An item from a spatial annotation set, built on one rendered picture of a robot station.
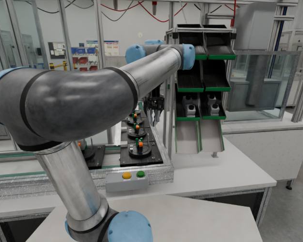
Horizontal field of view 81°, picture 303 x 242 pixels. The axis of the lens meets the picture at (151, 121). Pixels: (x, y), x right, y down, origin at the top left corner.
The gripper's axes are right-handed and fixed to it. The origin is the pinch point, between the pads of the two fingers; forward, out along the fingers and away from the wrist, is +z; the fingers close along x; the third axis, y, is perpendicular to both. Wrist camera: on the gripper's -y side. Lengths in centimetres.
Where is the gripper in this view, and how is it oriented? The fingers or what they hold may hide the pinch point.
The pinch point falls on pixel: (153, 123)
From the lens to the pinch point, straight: 83.4
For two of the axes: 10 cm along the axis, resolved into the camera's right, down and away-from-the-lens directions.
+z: 0.0, 9.3, 3.6
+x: 9.9, -0.5, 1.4
